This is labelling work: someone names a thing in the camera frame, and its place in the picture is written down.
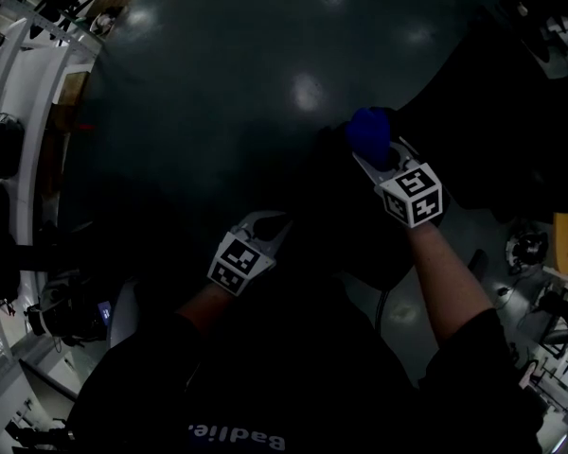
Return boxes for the blue cloth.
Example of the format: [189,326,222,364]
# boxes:
[345,106,392,170]

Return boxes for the white metal shelf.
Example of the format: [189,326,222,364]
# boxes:
[0,0,103,273]

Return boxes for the large black cover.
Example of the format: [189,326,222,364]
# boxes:
[391,14,568,224]

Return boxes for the person's black shirt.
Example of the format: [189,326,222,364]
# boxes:
[64,271,548,454]

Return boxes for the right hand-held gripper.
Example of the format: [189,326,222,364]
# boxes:
[351,134,445,230]

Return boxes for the person's left forearm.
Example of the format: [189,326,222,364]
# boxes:
[175,280,234,336]

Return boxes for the black bag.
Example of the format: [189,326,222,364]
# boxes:
[0,113,26,180]

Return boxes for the black and white machine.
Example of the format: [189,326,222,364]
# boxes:
[24,271,115,347]

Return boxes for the black office chair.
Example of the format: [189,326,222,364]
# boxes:
[283,111,489,297]

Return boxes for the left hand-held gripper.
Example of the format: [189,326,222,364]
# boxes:
[206,210,295,298]

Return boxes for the person's right forearm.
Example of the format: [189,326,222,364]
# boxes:
[405,219,497,352]

